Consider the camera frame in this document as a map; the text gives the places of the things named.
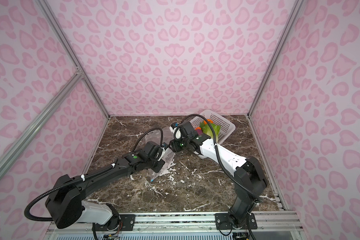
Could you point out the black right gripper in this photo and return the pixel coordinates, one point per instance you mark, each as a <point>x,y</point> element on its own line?
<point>175,147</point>

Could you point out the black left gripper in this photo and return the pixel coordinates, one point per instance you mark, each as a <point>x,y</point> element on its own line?
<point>160,166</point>

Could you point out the purple toy onion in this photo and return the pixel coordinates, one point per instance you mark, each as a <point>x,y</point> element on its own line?
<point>199,130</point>

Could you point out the clear zip top bag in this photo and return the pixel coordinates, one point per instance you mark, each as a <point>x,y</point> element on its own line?
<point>167,156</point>

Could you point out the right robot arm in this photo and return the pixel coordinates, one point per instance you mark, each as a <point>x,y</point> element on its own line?
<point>246,173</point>

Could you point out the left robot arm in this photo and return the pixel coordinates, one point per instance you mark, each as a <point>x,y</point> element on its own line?
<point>68,206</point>

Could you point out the green toy lettuce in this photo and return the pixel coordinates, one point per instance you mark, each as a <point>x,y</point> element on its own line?
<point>210,130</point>

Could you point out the orange toy pumpkin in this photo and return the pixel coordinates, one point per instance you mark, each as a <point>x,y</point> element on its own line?
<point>209,121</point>

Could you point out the white perforated plastic basket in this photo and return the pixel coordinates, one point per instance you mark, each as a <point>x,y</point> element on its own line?
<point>222,126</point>

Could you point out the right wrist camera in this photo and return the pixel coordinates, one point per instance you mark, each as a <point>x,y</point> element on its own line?
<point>175,129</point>

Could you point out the aluminium corner post right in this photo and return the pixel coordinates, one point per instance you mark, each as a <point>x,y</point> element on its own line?
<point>295,13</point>

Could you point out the aluminium corner post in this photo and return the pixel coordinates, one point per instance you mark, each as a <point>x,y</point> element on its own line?
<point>67,46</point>
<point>295,13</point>

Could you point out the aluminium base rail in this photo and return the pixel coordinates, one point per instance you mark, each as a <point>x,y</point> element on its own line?
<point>268,225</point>

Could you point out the aluminium diagonal wall bar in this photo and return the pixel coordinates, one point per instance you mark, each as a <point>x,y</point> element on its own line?
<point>8,159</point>

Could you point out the aluminium corner post left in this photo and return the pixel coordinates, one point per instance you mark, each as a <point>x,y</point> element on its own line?
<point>67,46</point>

